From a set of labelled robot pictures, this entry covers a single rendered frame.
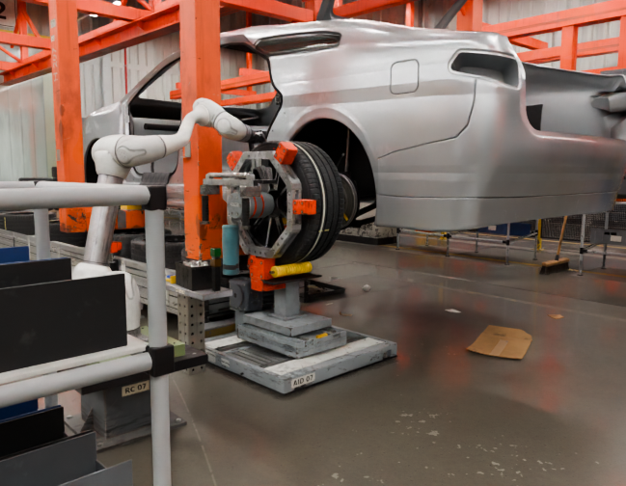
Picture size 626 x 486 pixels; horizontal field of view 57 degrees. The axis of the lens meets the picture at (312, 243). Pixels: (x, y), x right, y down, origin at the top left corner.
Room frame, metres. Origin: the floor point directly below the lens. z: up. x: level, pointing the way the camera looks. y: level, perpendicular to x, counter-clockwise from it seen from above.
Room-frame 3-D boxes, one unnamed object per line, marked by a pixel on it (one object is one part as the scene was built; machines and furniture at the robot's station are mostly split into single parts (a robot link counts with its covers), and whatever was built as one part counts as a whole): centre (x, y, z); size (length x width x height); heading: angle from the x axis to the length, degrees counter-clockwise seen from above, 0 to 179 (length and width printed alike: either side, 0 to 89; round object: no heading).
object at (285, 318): (3.10, 0.14, 0.32); 0.40 x 0.30 x 0.28; 44
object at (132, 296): (2.23, 0.77, 0.51); 0.18 x 0.16 x 0.22; 55
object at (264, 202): (2.93, 0.31, 0.85); 0.21 x 0.14 x 0.14; 134
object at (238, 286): (3.34, 0.29, 0.26); 0.42 x 0.18 x 0.35; 134
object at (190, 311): (2.85, 0.61, 0.21); 0.10 x 0.10 x 0.42; 44
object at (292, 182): (2.98, 0.26, 0.85); 0.54 x 0.07 x 0.54; 44
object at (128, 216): (4.92, 1.72, 0.69); 0.52 x 0.17 x 0.35; 134
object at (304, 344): (3.08, 0.12, 0.13); 0.50 x 0.36 x 0.10; 44
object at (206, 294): (2.83, 0.59, 0.44); 0.43 x 0.17 x 0.03; 44
